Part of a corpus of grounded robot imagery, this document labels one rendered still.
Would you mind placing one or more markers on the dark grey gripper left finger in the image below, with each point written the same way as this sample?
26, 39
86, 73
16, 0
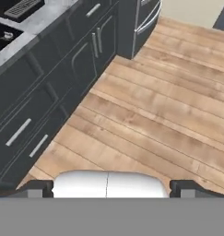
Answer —
39, 186

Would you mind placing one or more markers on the black appliance with grille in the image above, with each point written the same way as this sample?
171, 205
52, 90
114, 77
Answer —
19, 9

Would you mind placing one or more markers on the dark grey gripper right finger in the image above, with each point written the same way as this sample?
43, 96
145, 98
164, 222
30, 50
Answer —
182, 186

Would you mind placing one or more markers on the dark furniture corner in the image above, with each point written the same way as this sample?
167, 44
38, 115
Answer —
223, 17

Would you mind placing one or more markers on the black hob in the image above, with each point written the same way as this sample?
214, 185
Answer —
2, 38

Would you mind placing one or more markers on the dark cupboard door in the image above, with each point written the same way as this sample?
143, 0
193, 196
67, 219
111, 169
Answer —
108, 40
82, 66

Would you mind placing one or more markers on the white rounded object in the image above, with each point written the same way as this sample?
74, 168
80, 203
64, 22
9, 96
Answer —
110, 184

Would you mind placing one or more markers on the dark grey fridge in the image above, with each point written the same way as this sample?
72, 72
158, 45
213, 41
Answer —
127, 27

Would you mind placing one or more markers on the dark drawer front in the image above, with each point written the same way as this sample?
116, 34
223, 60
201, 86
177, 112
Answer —
15, 89
21, 123
33, 159
85, 18

